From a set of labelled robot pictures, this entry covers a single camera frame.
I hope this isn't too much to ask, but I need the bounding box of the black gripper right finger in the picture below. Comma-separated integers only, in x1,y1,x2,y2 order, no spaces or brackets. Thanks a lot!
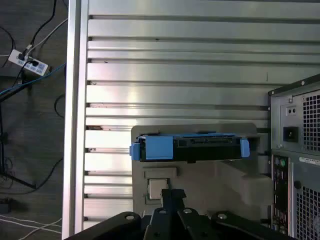
172,189,295,240

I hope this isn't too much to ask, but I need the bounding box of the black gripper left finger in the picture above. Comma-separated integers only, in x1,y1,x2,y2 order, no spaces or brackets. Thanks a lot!
63,188,179,240

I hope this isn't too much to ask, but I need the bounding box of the white floor cable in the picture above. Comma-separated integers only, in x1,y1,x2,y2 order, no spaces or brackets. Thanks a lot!
26,17,69,51

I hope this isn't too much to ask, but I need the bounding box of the hard disk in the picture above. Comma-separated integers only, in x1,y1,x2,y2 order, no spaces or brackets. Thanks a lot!
129,132,251,164

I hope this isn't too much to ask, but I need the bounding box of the black open PC case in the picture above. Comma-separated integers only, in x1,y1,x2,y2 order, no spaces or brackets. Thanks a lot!
268,73,320,240

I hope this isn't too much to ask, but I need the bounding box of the blue floor cable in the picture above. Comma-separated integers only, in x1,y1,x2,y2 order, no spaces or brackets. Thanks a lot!
0,62,67,97

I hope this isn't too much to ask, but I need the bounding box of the black floor cable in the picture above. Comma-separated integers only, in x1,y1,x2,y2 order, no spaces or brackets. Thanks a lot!
23,0,58,55

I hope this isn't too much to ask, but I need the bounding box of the white power strip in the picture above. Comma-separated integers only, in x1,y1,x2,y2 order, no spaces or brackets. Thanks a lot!
8,48,50,76

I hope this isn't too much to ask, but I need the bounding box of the grey power supply unit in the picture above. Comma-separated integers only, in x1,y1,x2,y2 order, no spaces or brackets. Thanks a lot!
278,88,320,153

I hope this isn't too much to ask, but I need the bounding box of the silver CPU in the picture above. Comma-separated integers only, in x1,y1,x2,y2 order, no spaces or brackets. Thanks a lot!
147,177,171,201

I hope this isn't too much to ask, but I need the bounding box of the grey parts rack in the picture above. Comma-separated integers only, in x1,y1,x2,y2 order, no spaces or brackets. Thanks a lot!
130,122,274,221

